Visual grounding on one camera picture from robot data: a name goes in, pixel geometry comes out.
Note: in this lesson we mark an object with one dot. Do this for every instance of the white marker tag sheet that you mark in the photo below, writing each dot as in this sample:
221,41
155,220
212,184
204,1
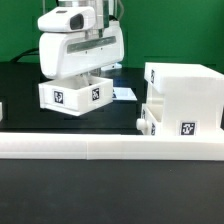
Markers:
123,93

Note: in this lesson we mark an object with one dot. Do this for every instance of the white front drawer box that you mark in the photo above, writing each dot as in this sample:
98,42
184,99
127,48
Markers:
150,121

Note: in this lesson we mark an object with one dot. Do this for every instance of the white drawer box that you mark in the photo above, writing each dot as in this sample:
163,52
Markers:
76,95
150,121

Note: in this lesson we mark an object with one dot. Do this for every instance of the white L-shaped table fence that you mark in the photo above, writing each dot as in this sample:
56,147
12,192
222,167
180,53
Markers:
109,147

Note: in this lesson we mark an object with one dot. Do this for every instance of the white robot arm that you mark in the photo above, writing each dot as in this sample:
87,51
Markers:
101,8

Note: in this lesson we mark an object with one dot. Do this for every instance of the white drawer cabinet frame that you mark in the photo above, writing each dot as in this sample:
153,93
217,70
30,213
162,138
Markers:
191,96

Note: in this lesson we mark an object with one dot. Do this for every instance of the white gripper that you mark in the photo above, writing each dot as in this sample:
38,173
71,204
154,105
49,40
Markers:
64,55

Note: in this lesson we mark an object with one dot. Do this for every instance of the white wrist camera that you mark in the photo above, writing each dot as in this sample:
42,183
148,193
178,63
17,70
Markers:
67,19

